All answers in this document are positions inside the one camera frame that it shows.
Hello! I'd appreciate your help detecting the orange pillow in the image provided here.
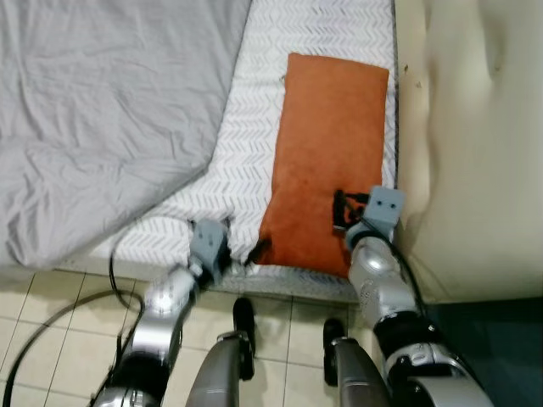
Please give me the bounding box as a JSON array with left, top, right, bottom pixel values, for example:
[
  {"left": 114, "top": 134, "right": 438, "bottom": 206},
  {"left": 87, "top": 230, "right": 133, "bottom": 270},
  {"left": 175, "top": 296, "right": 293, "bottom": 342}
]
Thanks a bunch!
[{"left": 255, "top": 53, "right": 391, "bottom": 279}]

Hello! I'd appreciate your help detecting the silver left robot leg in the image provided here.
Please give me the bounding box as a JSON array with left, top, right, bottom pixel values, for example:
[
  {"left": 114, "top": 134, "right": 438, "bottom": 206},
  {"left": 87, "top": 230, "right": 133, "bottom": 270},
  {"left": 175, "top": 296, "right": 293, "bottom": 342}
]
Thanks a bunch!
[{"left": 185, "top": 297, "right": 258, "bottom": 407}]

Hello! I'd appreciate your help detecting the silver robot leg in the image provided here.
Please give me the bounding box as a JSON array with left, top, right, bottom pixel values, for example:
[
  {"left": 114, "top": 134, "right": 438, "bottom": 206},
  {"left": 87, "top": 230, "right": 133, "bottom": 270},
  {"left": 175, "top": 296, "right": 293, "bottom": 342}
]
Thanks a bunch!
[
  {"left": 185, "top": 297, "right": 258, "bottom": 407},
  {"left": 322, "top": 318, "right": 393, "bottom": 407}
]

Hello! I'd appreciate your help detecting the white patterned mattress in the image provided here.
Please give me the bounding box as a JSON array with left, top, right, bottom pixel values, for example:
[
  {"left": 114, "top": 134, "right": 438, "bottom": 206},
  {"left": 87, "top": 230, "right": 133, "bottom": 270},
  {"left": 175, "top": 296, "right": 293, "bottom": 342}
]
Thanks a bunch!
[{"left": 59, "top": 0, "right": 400, "bottom": 303}]

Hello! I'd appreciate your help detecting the cream padded headboard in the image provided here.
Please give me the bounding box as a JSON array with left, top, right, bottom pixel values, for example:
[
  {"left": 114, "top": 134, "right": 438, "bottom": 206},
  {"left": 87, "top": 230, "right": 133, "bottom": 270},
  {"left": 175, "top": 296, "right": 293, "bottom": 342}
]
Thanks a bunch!
[{"left": 395, "top": 0, "right": 543, "bottom": 304}]

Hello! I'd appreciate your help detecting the silver right robot leg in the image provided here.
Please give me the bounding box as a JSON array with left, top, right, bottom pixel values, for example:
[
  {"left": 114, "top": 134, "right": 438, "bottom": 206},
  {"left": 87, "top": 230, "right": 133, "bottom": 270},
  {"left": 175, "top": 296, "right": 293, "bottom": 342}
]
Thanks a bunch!
[{"left": 322, "top": 318, "right": 393, "bottom": 407}]

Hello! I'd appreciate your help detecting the grey bed sheet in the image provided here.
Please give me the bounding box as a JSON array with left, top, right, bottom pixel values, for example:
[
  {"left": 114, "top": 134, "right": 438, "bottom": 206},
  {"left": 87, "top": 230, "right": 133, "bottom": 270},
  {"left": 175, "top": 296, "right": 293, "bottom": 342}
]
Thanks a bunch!
[{"left": 0, "top": 0, "right": 254, "bottom": 269}]

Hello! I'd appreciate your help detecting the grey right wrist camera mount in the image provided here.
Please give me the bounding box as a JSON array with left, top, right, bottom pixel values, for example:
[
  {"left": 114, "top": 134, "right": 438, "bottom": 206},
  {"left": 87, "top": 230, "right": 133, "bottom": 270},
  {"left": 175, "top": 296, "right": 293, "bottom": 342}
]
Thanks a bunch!
[{"left": 363, "top": 187, "right": 406, "bottom": 243}]

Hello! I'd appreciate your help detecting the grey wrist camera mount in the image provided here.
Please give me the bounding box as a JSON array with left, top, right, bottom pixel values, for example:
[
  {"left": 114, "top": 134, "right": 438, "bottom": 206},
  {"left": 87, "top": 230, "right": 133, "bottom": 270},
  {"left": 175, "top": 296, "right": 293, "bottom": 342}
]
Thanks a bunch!
[
  {"left": 363, "top": 187, "right": 406, "bottom": 243},
  {"left": 188, "top": 219, "right": 232, "bottom": 270}
]

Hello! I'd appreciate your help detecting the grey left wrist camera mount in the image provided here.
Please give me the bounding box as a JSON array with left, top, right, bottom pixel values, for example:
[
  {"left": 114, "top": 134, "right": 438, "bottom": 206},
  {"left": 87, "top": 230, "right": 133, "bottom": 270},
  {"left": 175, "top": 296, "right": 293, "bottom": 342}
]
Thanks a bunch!
[{"left": 188, "top": 219, "right": 232, "bottom": 270}]

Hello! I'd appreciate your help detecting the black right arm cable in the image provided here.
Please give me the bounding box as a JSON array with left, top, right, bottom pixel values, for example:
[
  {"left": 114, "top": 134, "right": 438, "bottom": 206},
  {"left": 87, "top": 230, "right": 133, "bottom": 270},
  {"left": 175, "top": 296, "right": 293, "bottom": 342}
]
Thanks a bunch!
[{"left": 373, "top": 236, "right": 428, "bottom": 316}]

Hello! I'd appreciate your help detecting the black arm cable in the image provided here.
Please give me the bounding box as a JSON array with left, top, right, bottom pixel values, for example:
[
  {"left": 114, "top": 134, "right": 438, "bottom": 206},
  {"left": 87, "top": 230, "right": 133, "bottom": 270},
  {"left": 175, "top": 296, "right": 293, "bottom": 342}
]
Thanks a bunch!
[
  {"left": 0, "top": 215, "right": 198, "bottom": 407},
  {"left": 373, "top": 236, "right": 428, "bottom": 316}
]

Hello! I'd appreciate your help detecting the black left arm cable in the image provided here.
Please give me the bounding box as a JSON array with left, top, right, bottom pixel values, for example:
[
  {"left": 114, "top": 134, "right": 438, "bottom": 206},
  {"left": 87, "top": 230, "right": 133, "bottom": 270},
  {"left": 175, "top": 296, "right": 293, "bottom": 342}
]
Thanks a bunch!
[{"left": 0, "top": 215, "right": 198, "bottom": 407}]

